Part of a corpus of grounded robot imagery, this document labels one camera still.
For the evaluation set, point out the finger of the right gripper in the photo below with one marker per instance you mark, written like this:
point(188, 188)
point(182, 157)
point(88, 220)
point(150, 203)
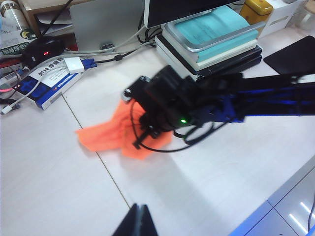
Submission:
point(153, 132)
point(140, 143)

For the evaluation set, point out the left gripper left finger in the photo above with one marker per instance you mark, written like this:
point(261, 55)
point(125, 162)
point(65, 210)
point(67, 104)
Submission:
point(128, 226)

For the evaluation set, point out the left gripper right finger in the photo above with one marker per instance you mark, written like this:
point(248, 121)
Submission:
point(146, 223)

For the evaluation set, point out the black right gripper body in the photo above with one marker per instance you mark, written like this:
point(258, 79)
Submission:
point(165, 93)

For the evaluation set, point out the orange cleaning rag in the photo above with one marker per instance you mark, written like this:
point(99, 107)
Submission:
point(108, 135)

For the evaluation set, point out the black blue right robot arm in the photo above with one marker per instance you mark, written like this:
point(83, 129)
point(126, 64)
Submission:
point(270, 98)

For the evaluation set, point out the black spined white book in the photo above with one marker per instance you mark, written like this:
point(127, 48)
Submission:
point(233, 64)
point(236, 71)

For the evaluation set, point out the teal book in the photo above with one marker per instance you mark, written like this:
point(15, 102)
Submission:
point(209, 24)

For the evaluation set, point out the white adapter blue plug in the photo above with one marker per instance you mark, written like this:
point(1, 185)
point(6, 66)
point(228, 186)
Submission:
point(73, 64)

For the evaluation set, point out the blue white medicine box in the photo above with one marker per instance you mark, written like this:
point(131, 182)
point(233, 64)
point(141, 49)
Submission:
point(49, 83)

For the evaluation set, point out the yellow tin box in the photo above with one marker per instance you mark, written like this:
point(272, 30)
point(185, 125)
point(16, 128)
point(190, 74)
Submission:
point(256, 9)

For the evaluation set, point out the black device red light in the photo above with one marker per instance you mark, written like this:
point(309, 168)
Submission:
point(41, 49)

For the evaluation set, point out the white desk organizer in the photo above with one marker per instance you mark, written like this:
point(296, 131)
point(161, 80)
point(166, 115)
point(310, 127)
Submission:
point(278, 22)

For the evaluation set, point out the black mouse pad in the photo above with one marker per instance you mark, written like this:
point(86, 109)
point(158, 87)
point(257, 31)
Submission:
point(295, 56)

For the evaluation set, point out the green circuit board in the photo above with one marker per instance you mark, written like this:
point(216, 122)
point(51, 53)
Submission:
point(7, 89)

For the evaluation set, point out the wooden box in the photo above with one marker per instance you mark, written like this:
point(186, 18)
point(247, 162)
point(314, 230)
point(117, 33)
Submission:
point(29, 17)

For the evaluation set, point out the white printed carton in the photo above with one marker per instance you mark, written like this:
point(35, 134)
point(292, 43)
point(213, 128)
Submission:
point(12, 32)

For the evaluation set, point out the white bottle grey cap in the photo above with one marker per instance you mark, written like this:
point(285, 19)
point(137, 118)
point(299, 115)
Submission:
point(9, 7)

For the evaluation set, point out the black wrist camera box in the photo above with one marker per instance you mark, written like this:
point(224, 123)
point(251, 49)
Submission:
point(136, 89)

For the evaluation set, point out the AOC monitor silver frame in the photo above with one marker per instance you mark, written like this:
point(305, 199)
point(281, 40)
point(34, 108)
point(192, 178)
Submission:
point(184, 9)

